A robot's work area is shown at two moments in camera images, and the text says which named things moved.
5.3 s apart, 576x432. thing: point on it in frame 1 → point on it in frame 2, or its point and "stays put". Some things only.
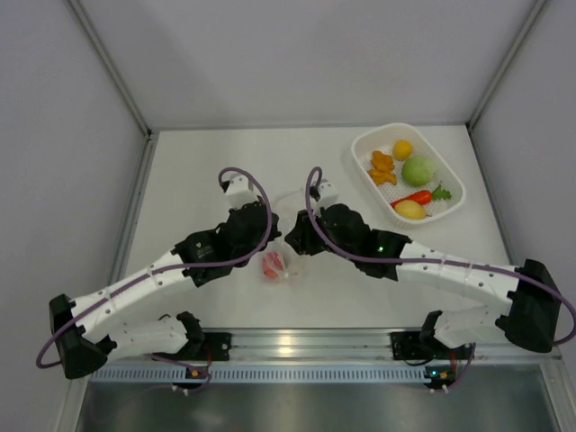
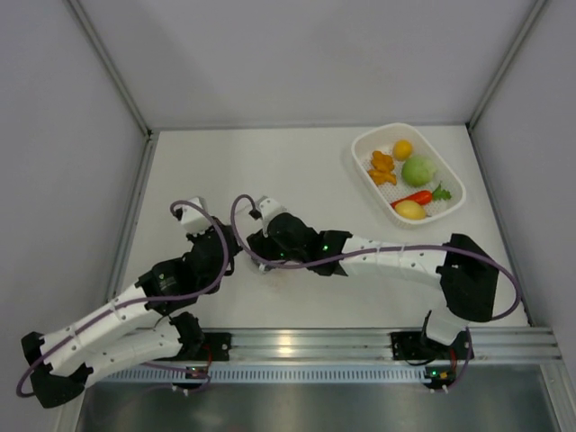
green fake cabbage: [418, 170] stays put
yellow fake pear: [409, 210] stays put
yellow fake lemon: [401, 149] stays put
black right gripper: [301, 238] → [261, 245]
